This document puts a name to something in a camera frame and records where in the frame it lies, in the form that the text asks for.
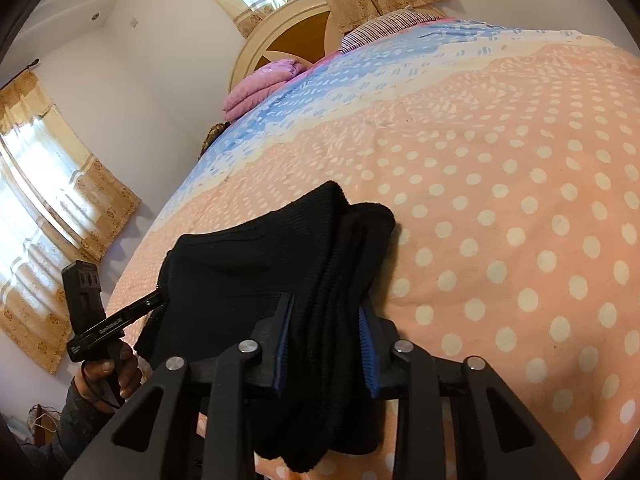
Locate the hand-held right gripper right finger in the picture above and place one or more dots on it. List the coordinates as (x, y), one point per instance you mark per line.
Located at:
(369, 355)

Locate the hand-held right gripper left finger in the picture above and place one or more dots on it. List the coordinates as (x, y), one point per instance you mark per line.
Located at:
(281, 360)

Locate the black pants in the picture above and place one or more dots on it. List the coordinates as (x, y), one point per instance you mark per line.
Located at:
(240, 270)

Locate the person's left hand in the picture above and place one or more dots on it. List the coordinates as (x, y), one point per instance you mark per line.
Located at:
(127, 375)

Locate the bed with polka-dot bedspread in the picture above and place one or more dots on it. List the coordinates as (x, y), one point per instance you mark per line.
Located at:
(500, 210)

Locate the brown patterned object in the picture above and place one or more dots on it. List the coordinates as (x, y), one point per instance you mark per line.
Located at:
(212, 140)

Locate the dark curtain rod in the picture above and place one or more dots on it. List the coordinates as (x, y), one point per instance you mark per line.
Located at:
(22, 74)

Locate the folded pink quilt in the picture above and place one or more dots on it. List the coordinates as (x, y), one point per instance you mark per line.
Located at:
(260, 85)

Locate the striped pillow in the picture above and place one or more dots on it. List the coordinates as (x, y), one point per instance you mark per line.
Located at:
(380, 30)

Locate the wooden bed headboard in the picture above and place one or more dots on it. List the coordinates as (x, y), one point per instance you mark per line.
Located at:
(300, 35)

